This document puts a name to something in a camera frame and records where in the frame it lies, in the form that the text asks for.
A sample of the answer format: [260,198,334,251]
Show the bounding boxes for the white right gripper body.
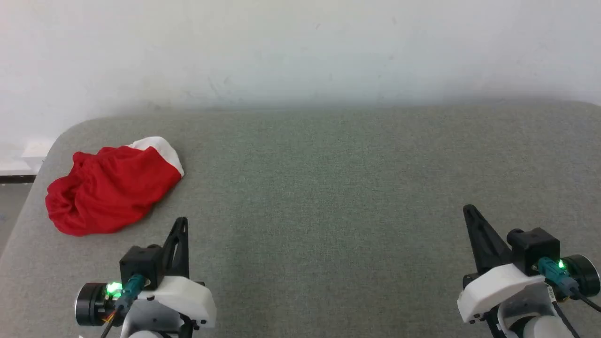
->
[457,262,547,324]

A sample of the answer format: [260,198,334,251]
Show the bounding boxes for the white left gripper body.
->
[135,276,217,330]

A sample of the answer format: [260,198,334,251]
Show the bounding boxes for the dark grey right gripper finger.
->
[463,204,513,274]

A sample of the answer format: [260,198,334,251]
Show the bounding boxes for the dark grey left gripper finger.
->
[162,216,190,279]

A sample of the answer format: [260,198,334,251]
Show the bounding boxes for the red white sports shorts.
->
[45,136,185,237]

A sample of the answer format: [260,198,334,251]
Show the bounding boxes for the grey fabric sofa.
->
[0,101,601,338]

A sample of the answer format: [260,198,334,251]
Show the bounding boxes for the teal plug left camera cable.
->
[100,274,147,338]

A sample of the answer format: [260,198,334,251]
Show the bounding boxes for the teal plug camera cable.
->
[100,274,147,338]
[537,257,601,313]

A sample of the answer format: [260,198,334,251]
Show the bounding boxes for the teal plug right camera cable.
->
[537,257,601,313]

